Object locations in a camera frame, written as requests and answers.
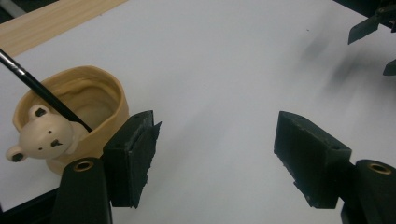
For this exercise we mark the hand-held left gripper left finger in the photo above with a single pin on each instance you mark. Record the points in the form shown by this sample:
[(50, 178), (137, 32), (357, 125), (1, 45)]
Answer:
[(130, 161)]

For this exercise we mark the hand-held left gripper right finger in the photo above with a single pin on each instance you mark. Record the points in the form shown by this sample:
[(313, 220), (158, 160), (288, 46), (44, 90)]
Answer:
[(314, 158)]

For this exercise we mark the yellow bear pen holder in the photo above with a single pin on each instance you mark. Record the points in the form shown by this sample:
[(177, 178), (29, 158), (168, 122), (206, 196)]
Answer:
[(93, 102)]

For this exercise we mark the black makeup brush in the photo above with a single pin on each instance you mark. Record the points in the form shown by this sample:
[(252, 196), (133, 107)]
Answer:
[(40, 90)]

